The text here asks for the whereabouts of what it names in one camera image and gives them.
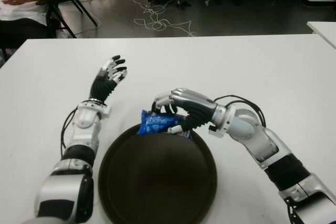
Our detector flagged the white side table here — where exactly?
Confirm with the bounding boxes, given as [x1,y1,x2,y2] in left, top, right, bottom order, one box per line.
[306,20,336,45]

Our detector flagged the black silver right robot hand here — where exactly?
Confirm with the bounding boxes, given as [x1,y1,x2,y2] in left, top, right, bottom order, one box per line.
[151,87,226,137]

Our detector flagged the blue Oreo cookie pack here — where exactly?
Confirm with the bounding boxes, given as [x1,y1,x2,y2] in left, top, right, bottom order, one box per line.
[136,109,194,141]

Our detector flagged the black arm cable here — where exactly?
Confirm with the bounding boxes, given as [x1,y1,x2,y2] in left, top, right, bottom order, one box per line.
[214,94,267,127]
[60,108,79,151]

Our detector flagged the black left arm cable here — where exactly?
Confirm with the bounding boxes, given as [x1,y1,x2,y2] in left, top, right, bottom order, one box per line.
[60,108,79,151]

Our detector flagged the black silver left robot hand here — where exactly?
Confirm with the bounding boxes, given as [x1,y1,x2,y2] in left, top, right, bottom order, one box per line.
[89,55,128,103]

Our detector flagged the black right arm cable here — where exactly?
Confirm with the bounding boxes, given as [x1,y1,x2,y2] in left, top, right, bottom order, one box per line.
[214,94,267,127]

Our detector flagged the round dark brown tray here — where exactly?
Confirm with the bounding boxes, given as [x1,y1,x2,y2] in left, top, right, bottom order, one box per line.
[98,125,218,224]

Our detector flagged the seated person in white shirt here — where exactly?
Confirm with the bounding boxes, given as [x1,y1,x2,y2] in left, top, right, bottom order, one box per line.
[0,0,62,49]

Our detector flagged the tangled white floor cable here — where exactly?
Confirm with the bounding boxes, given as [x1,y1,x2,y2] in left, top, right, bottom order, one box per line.
[131,0,196,37]

